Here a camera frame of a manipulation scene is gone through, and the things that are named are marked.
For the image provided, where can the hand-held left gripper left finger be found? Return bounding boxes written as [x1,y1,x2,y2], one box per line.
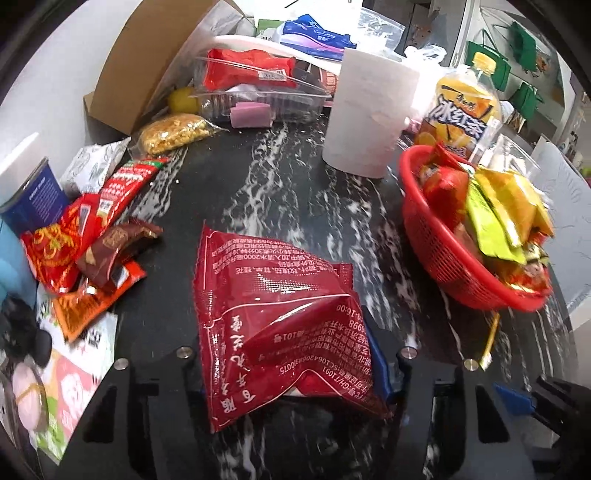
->
[55,346,218,480]

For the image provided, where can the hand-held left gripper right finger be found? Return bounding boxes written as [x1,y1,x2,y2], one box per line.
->
[360,305,536,480]

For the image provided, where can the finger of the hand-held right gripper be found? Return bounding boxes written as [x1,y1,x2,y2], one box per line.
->
[494,376,580,417]

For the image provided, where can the dark red snack packet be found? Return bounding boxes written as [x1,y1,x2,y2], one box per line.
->
[193,222,393,432]

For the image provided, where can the red plastic basket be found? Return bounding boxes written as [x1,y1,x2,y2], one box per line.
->
[398,144,554,312]

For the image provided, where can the brown nut snack packet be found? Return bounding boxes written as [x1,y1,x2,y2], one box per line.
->
[485,244,552,291]

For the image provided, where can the lime green snack packet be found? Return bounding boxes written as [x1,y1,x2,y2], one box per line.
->
[464,178,527,264]

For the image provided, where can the red cartoon snack packet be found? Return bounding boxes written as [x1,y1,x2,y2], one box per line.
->
[418,143,471,232]

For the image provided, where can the yellow plastic stick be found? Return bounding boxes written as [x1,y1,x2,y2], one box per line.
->
[480,311,502,370]

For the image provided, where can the pink green printed leaflet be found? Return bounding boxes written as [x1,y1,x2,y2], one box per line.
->
[34,286,118,464]

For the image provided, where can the orange sachet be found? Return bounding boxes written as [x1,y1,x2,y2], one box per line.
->
[52,261,147,343]

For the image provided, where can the brown chocolate wrapper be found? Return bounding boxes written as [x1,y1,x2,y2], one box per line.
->
[76,220,164,288]

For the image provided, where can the round pink compact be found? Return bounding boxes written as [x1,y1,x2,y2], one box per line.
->
[0,360,51,435]

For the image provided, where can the black small device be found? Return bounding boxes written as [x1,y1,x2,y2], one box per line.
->
[0,295,52,367]

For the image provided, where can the red gold crinkled packet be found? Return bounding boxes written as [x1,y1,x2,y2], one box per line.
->
[21,194,112,294]

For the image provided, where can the white leaf-pattern chair cushion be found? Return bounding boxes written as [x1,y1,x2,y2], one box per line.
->
[531,141,591,305]

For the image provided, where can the long red sachet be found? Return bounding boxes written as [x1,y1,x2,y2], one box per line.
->
[99,157,171,227]

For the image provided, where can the light blue round gadget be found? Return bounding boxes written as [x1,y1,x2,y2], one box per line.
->
[0,217,38,305]

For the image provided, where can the white patterned sachet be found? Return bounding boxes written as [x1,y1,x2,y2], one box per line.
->
[59,137,132,195]

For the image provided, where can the blue can white lid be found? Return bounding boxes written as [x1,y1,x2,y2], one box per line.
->
[0,133,70,232]

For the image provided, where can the clear glass cup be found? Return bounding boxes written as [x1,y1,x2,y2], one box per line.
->
[480,134,541,185]

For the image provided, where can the yellow noodle snack packet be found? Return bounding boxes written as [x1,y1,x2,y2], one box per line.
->
[131,113,229,156]

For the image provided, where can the white toilet paper roll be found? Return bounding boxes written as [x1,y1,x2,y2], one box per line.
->
[322,47,419,179]

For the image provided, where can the orange tea drink bottle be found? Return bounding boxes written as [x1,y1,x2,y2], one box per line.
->
[413,52,503,162]

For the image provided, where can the pink block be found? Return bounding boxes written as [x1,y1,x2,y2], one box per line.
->
[230,102,274,128]

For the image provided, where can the yellow round fruit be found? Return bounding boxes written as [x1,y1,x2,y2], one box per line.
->
[167,87,200,114]

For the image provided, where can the clear plastic container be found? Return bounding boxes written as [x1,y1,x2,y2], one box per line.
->
[191,48,334,126]

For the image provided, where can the green tote bag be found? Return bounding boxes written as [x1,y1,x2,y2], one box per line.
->
[464,41,512,90]
[508,21,539,70]
[510,83,543,118]

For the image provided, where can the bright red packet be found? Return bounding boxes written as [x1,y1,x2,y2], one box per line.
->
[203,48,298,92]

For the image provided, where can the clear plastic bag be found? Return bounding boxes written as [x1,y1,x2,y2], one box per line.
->
[404,44,448,68]

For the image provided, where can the brown cardboard box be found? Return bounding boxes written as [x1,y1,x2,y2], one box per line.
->
[83,0,257,137]

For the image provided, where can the clear plastic tub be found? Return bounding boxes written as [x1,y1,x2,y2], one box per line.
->
[355,7,407,61]

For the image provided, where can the blue tissue pack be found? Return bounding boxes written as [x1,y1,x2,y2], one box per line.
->
[279,14,358,51]

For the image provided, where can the green white tissue box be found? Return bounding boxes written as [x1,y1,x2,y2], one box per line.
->
[256,18,287,44]

